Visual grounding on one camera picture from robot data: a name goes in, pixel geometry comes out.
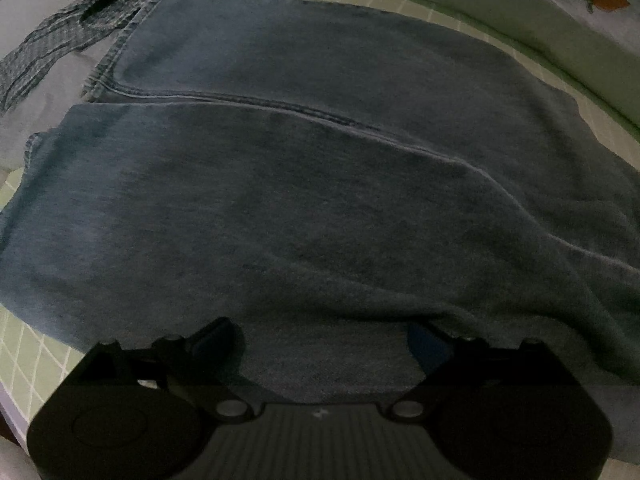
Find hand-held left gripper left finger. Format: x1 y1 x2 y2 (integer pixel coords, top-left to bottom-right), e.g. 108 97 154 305
75 316 255 423

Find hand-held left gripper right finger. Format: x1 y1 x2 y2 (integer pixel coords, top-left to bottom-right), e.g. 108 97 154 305
385 321 569 423

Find blue denim jeans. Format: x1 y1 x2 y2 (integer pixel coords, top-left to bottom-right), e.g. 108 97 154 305
0 0 640 406

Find grey garment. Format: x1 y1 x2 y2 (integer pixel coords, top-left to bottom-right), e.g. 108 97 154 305
0 5 123 171

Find blue plaid shirt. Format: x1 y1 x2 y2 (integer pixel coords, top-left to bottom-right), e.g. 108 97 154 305
0 0 186 111

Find white carrot print quilt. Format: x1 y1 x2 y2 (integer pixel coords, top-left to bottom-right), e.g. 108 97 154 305
295 0 640 131

